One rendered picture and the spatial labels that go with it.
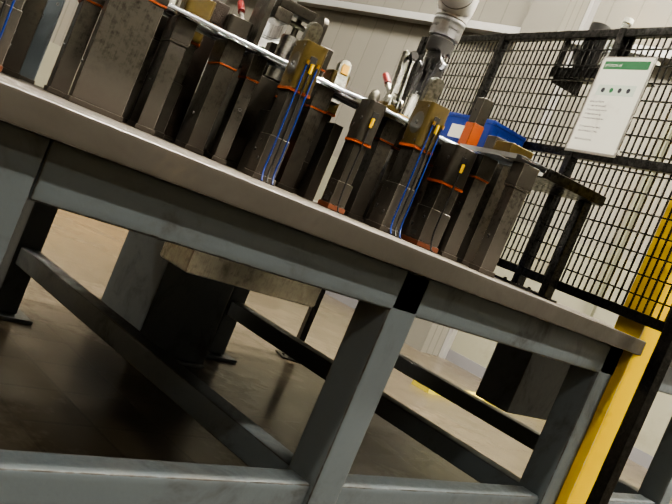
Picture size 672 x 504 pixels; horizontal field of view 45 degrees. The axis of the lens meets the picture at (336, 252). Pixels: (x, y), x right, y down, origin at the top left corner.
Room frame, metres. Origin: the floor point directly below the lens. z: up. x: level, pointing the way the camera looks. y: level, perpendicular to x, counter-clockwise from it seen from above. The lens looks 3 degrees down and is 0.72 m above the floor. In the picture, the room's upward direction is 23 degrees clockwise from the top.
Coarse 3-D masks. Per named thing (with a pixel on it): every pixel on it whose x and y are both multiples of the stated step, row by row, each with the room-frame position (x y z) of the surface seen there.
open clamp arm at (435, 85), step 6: (432, 78) 2.13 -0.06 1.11; (438, 78) 2.12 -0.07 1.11; (432, 84) 2.12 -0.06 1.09; (438, 84) 2.13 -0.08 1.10; (426, 90) 2.13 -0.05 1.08; (432, 90) 2.13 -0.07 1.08; (438, 90) 2.13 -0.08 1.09; (426, 96) 2.13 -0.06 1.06; (432, 96) 2.13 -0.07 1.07; (438, 96) 2.14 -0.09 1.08; (414, 108) 2.15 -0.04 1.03; (408, 120) 2.16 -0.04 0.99
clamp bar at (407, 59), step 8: (408, 56) 2.44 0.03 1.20; (416, 56) 2.43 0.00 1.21; (400, 64) 2.45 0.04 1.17; (408, 64) 2.46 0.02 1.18; (400, 72) 2.44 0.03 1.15; (408, 72) 2.45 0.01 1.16; (400, 80) 2.45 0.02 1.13; (392, 88) 2.43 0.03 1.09; (400, 88) 2.45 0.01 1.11; (392, 96) 2.43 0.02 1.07; (400, 96) 2.44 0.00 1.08
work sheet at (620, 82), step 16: (608, 64) 2.54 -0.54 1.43; (624, 64) 2.47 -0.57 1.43; (640, 64) 2.41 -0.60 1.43; (656, 64) 2.37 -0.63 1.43; (608, 80) 2.51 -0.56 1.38; (624, 80) 2.45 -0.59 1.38; (640, 80) 2.39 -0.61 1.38; (592, 96) 2.54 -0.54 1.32; (608, 96) 2.48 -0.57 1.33; (624, 96) 2.42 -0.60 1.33; (640, 96) 2.37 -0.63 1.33; (592, 112) 2.52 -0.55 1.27; (608, 112) 2.46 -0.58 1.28; (624, 112) 2.40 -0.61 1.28; (576, 128) 2.55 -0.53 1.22; (592, 128) 2.49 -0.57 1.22; (608, 128) 2.43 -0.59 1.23; (624, 128) 2.37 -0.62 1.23; (576, 144) 2.53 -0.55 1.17; (592, 144) 2.46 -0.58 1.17; (608, 144) 2.41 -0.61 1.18
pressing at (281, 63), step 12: (168, 12) 2.09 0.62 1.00; (180, 12) 2.00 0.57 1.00; (204, 24) 2.02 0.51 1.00; (216, 36) 2.15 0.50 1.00; (228, 36) 2.05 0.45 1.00; (252, 48) 2.08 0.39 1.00; (276, 60) 2.11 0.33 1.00; (324, 84) 2.18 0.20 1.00; (336, 96) 2.33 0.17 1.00; (360, 96) 2.12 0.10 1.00; (396, 120) 2.32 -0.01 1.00
